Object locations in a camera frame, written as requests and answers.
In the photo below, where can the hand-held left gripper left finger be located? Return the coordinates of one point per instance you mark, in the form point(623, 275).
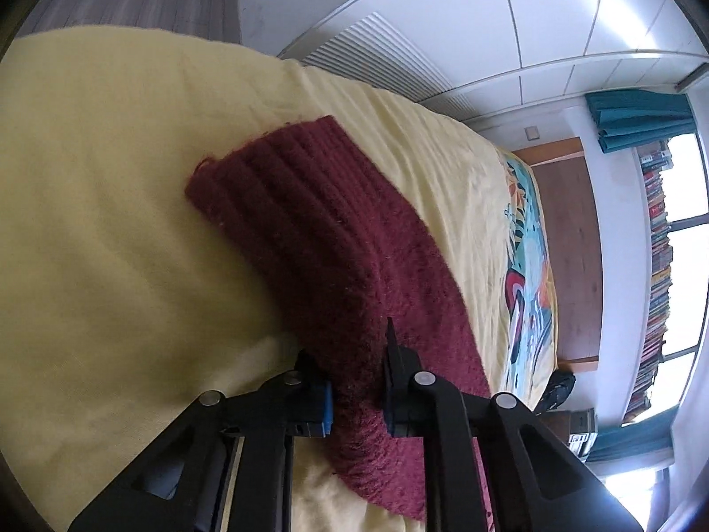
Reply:
point(327, 407)

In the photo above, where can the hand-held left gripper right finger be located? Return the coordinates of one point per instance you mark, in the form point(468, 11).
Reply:
point(391, 404)

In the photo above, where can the maroon fuzzy sweater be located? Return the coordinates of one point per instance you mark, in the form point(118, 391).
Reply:
point(321, 221)

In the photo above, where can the black backpack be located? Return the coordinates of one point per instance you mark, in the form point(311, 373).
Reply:
point(556, 390)

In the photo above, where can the brown drawer unit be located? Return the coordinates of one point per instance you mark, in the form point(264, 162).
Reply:
point(579, 426)

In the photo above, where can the teal curtain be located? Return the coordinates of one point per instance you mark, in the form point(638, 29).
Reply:
point(637, 119)
point(631, 435)

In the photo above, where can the wooden headboard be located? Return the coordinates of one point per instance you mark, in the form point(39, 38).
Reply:
point(570, 233)

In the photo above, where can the yellow printed blanket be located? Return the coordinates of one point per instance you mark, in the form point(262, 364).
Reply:
point(111, 205)

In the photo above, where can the row of books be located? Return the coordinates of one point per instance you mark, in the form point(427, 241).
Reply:
point(659, 266)

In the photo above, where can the window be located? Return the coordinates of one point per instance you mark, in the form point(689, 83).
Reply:
point(689, 266)

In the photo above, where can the white louvred panel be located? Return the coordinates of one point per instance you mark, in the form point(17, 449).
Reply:
point(388, 55)

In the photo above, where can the white wardrobe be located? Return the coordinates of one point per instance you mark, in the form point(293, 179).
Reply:
point(554, 16)

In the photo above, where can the wall light switch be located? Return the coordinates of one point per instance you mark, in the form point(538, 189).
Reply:
point(532, 133)

